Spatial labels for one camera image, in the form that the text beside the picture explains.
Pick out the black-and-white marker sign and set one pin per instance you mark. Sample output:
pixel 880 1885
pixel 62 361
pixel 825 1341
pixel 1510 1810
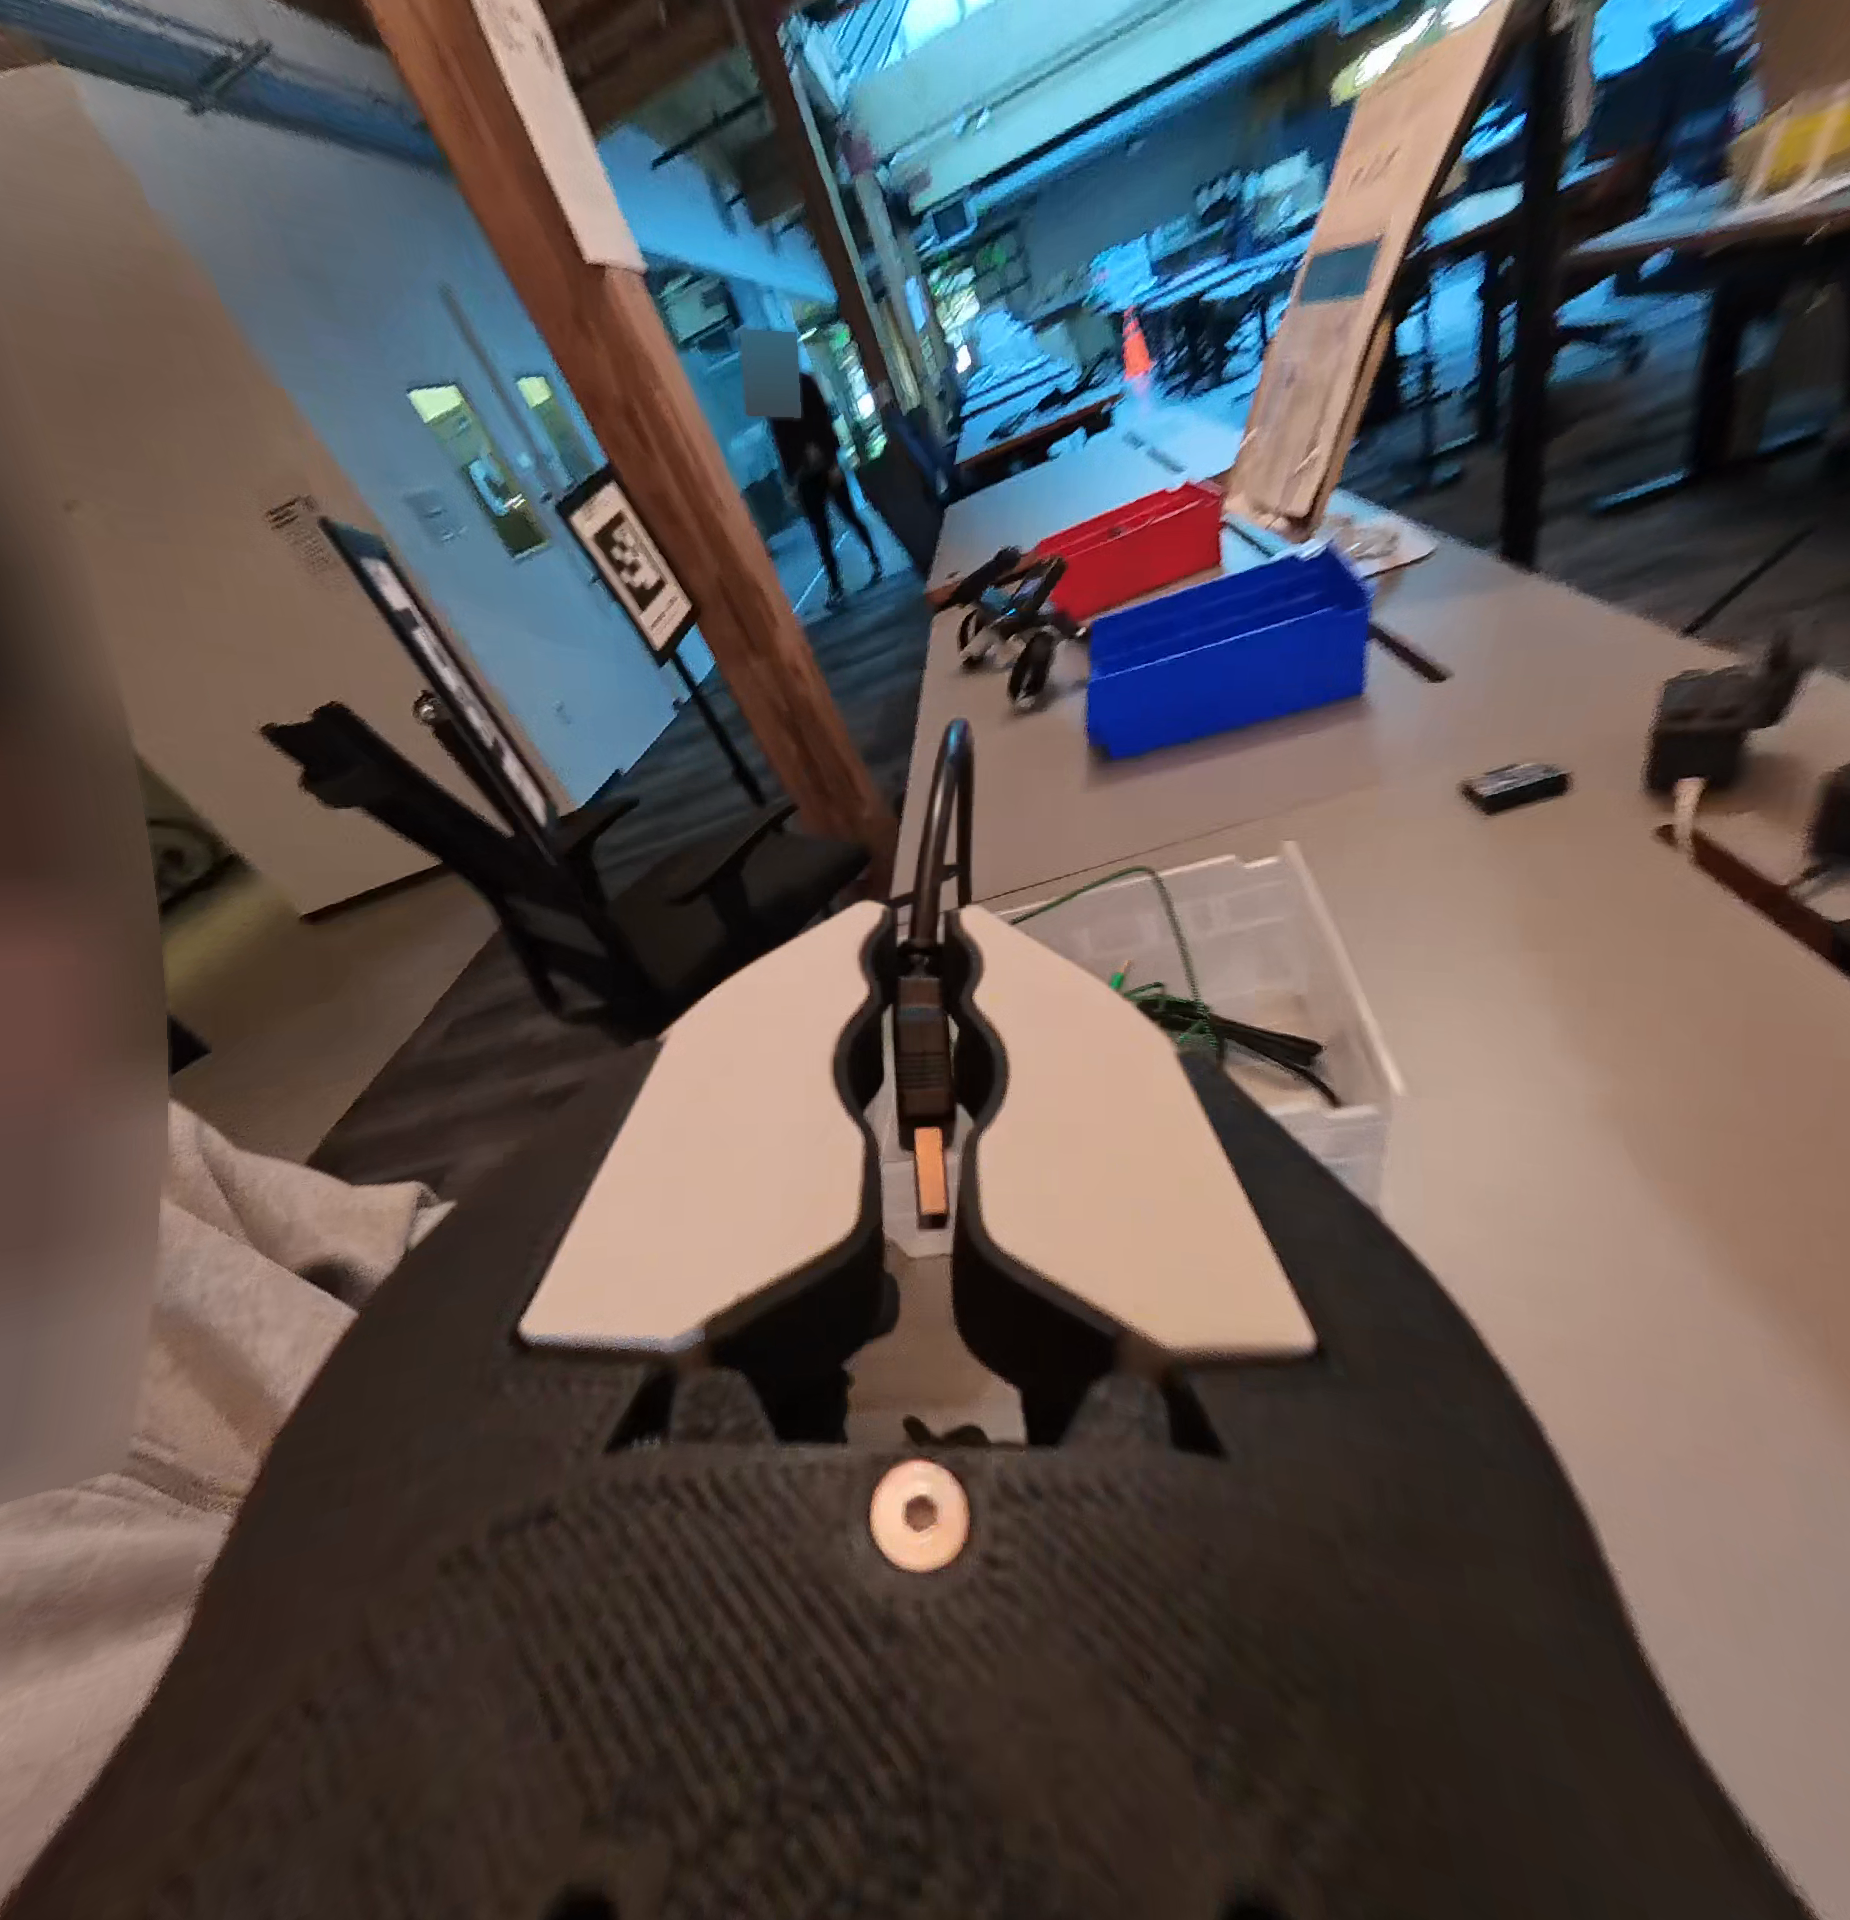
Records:
pixel 632 561

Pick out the white paper sheet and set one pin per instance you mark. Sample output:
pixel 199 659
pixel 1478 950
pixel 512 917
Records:
pixel 565 134

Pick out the wooden post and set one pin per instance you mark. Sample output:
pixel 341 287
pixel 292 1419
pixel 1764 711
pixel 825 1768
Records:
pixel 640 375

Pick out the yellow plastic bin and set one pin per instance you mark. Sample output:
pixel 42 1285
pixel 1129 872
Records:
pixel 1796 144

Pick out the blue plastic bin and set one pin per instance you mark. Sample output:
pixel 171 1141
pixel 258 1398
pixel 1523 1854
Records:
pixel 1225 690

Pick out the neighbouring desk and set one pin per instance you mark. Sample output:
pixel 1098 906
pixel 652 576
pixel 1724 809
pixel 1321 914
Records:
pixel 1690 240

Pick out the light grey desk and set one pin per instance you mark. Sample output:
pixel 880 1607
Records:
pixel 1584 1200

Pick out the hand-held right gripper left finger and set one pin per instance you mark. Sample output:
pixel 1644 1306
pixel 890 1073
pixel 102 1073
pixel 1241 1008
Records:
pixel 715 1170

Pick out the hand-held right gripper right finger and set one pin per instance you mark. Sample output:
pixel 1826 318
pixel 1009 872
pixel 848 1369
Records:
pixel 1136 1186

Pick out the orange traffic cone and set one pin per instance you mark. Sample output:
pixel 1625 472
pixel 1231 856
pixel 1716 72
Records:
pixel 1136 347

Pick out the cardboard instruction board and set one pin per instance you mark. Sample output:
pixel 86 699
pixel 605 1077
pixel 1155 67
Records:
pixel 1359 299

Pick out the black office chair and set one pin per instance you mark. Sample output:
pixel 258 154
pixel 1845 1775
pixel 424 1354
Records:
pixel 596 901

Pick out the grey hoodie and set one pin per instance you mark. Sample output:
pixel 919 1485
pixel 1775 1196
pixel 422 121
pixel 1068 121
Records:
pixel 266 1276

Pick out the clear plastic bin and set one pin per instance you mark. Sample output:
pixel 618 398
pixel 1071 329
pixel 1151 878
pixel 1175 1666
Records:
pixel 1338 1141

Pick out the small black box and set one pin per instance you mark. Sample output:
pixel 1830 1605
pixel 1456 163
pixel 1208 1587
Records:
pixel 1518 787

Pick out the red plastic bin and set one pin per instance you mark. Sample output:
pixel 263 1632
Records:
pixel 1151 561

